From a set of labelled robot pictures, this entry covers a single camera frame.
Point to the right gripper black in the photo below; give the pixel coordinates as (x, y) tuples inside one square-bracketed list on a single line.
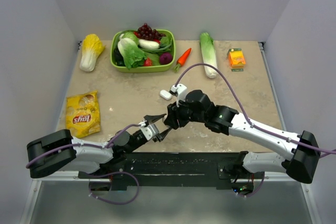
[(174, 114)]

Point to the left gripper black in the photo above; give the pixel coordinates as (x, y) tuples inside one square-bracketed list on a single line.
[(151, 119)]

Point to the white earbud charging case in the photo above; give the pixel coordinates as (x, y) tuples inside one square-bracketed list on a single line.
[(165, 95)]

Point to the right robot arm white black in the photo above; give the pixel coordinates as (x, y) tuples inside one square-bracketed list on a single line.
[(297, 155)]

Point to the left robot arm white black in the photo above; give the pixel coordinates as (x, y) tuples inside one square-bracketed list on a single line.
[(62, 151)]

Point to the green plastic basket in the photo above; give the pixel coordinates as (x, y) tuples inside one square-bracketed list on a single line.
[(146, 69)]

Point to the orange toy carrot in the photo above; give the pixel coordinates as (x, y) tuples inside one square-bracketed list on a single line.
[(181, 60)]

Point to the purple onion in basket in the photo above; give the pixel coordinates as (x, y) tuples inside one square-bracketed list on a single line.
[(165, 58)]

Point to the red strawberry in basket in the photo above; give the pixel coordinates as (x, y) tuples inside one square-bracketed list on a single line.
[(148, 62)]

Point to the yellow lays chips bag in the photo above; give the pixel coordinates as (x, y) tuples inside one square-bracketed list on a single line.
[(83, 114)]

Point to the green white napa cabbage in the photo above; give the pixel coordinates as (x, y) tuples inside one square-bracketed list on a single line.
[(208, 54)]

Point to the green lettuce in basket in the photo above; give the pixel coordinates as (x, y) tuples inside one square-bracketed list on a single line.
[(133, 56)]

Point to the white radish in basket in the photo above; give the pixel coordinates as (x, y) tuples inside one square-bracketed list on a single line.
[(148, 44)]

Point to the orange juice carton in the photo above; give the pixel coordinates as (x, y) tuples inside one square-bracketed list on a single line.
[(236, 59)]

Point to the red grape bunch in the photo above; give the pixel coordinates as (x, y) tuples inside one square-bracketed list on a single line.
[(147, 33)]

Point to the yellow napa cabbage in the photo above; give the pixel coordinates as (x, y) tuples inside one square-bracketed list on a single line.
[(92, 48)]

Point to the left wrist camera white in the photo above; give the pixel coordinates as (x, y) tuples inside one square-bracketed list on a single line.
[(148, 127)]

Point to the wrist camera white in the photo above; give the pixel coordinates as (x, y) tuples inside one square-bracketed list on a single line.
[(148, 127), (180, 92)]

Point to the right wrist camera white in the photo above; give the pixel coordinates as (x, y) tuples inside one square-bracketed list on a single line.
[(180, 92)]

